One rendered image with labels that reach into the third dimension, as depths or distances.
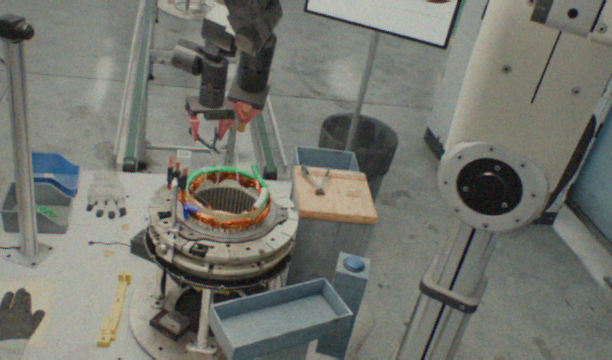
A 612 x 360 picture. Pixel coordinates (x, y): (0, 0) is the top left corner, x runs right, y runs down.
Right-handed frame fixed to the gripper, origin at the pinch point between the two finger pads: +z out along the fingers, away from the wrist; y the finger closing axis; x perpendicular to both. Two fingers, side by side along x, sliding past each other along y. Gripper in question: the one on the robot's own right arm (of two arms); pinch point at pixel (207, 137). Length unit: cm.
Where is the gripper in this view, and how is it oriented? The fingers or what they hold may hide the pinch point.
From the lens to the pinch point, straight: 145.6
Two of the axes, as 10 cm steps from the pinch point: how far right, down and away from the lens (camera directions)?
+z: -1.8, 8.1, 5.5
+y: -9.1, 0.7, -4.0
